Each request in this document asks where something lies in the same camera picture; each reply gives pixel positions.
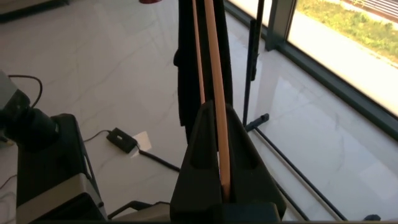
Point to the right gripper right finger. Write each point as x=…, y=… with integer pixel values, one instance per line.
x=248, y=177

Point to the black garment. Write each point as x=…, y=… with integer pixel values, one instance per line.
x=186, y=77

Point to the black clothes rack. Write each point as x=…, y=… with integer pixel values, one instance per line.
x=253, y=46

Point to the pink clothes hanger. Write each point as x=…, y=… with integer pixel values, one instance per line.
x=217, y=93

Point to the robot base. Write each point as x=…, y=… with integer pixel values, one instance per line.
x=46, y=171

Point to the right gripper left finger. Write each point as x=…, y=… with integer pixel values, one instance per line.
x=199, y=174

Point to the black power adapter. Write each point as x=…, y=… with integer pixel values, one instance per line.
x=122, y=140

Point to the window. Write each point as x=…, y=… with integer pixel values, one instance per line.
x=280, y=31

